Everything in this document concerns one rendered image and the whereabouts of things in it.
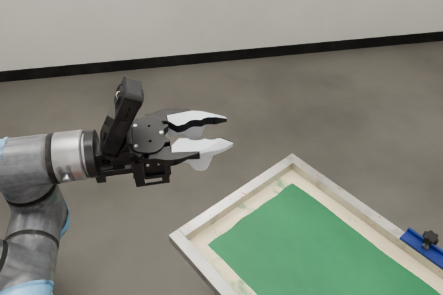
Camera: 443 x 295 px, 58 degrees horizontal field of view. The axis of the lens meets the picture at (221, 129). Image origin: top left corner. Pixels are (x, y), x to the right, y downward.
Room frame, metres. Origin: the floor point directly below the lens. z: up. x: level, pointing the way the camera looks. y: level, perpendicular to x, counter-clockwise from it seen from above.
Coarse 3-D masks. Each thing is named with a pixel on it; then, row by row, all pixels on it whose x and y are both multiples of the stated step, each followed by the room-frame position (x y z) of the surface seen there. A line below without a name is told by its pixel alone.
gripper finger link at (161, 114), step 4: (156, 112) 0.49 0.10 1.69; (160, 112) 0.49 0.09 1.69; (164, 112) 0.49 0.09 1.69; (168, 112) 0.49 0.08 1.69; (172, 112) 0.49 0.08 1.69; (176, 112) 0.49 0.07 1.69; (180, 112) 0.49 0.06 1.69; (156, 116) 0.48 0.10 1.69; (160, 116) 0.48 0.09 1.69; (164, 116) 0.48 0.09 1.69; (164, 120) 0.47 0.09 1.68; (168, 124) 0.47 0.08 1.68
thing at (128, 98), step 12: (120, 84) 0.44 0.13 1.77; (132, 84) 0.44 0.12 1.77; (120, 96) 0.42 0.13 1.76; (132, 96) 0.42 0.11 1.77; (120, 108) 0.41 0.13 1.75; (132, 108) 0.41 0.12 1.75; (108, 120) 0.44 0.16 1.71; (120, 120) 0.41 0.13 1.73; (132, 120) 0.42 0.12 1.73; (108, 132) 0.41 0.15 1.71; (120, 132) 0.41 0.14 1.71; (108, 144) 0.41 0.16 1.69; (120, 144) 0.42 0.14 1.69
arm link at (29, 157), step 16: (0, 144) 0.41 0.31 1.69; (16, 144) 0.41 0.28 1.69; (32, 144) 0.41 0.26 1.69; (48, 144) 0.41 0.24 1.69; (0, 160) 0.38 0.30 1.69; (16, 160) 0.39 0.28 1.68; (32, 160) 0.39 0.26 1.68; (48, 160) 0.39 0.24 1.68; (0, 176) 0.37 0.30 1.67; (16, 176) 0.38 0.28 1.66; (32, 176) 0.38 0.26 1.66; (48, 176) 0.38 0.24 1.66; (16, 192) 0.37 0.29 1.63; (32, 192) 0.38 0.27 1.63
